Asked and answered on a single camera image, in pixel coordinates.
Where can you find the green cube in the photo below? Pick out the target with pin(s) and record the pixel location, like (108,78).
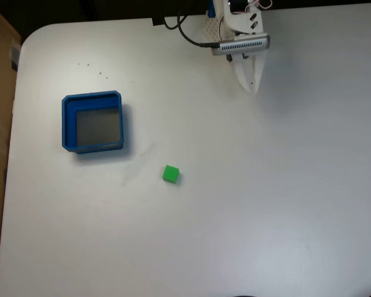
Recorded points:
(170,174)

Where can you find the blue square box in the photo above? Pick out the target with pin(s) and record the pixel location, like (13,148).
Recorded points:
(92,122)

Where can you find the brown cardboard box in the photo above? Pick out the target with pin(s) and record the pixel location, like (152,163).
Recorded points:
(0,92)

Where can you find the blue base clamp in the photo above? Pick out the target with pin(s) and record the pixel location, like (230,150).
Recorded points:
(211,14)

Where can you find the black tape strip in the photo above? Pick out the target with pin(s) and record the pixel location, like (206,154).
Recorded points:
(157,22)

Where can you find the silver vented camera box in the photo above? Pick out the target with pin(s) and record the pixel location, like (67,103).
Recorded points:
(241,45)

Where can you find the white perforated base plate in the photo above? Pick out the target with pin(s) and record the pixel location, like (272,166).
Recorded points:
(211,29)

